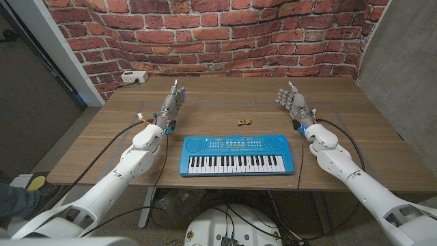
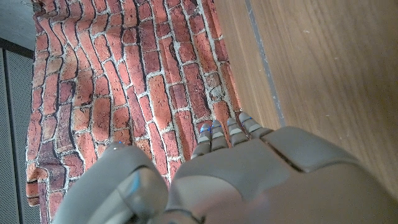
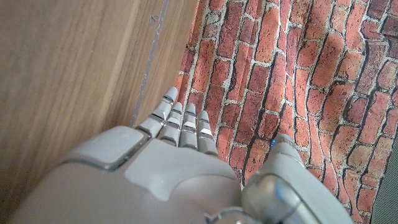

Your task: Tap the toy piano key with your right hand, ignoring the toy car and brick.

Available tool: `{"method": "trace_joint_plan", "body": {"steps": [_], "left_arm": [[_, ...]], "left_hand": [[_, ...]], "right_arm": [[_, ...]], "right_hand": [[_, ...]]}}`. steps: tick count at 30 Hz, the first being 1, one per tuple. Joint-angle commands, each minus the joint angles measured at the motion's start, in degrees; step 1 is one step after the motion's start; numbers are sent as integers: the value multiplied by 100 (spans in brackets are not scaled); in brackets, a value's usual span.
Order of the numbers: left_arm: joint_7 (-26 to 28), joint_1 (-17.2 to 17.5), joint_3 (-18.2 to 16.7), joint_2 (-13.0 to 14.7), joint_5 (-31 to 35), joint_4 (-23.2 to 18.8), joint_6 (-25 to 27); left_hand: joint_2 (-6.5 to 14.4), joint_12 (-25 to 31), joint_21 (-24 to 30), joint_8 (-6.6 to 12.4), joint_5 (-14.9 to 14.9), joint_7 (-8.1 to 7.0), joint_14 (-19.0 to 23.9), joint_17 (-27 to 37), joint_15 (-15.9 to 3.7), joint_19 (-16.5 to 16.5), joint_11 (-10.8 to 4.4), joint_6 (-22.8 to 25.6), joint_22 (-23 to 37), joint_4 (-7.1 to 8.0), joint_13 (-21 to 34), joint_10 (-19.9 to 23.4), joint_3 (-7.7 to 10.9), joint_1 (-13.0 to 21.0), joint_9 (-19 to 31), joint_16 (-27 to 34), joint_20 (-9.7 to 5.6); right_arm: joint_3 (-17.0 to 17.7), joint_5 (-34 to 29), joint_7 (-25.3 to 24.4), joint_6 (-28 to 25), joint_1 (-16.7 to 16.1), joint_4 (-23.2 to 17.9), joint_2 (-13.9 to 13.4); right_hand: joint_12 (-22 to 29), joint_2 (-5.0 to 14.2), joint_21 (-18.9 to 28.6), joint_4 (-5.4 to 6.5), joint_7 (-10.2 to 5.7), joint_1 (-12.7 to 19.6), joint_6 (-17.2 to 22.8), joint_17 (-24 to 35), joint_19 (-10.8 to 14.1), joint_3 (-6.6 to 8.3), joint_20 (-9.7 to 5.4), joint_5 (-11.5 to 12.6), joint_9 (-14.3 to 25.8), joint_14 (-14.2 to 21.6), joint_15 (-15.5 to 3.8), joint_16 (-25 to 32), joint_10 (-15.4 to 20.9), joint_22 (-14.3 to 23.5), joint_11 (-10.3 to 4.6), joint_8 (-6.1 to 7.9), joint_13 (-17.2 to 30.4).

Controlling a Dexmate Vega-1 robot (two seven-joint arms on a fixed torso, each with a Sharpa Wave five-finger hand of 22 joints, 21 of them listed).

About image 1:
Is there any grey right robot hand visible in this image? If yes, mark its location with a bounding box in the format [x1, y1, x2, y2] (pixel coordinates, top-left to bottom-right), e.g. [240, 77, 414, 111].
[275, 80, 317, 129]

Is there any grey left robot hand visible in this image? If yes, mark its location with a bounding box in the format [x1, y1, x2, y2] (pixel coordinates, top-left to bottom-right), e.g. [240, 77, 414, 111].
[155, 79, 187, 130]

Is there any blue toy piano keyboard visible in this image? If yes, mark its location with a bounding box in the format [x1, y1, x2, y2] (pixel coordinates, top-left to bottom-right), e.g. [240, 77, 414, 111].
[180, 135, 295, 177]

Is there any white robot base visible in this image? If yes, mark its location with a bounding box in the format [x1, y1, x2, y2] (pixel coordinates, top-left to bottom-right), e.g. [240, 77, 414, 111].
[184, 204, 283, 246]

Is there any red brick printed backdrop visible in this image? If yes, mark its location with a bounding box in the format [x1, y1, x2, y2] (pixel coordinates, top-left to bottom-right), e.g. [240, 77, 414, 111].
[42, 0, 390, 102]

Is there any white power strip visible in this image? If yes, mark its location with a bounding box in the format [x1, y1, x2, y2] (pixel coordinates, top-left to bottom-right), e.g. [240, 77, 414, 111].
[120, 70, 150, 83]

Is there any clear plastic bag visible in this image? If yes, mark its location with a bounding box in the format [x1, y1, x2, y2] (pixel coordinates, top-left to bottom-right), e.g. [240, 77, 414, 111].
[158, 189, 202, 223]

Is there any white table leg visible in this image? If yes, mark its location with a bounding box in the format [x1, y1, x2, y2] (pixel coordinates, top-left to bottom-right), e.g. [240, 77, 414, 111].
[138, 187, 156, 229]

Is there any yellow black foot pedal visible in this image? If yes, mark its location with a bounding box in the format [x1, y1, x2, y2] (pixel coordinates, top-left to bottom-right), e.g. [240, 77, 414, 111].
[26, 172, 48, 193]

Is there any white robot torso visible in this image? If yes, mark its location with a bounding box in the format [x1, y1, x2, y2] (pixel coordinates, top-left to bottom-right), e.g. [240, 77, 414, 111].
[0, 236, 137, 246]

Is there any blue jeans leg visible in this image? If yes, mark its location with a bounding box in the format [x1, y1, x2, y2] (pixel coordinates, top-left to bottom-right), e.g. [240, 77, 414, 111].
[0, 182, 40, 219]

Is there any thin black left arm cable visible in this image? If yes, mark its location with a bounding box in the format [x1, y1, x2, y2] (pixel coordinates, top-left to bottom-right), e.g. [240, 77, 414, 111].
[150, 133, 170, 228]

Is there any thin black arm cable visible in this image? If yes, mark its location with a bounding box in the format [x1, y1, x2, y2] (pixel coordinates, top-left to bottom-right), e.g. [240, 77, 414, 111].
[296, 135, 305, 192]
[150, 133, 170, 228]

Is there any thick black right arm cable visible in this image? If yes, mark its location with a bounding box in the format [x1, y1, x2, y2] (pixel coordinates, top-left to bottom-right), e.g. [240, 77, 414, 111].
[315, 118, 366, 172]

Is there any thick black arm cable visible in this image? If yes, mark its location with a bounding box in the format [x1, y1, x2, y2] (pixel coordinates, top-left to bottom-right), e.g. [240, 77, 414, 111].
[57, 119, 151, 206]
[315, 118, 366, 172]

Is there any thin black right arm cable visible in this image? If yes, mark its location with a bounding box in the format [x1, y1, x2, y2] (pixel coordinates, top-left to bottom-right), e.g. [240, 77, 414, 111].
[296, 135, 305, 192]

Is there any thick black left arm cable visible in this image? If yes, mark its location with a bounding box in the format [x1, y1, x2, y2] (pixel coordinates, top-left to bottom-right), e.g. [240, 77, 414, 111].
[57, 119, 151, 206]

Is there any white door frame post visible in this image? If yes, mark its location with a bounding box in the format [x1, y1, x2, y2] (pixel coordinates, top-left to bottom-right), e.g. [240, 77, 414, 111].
[6, 0, 105, 107]

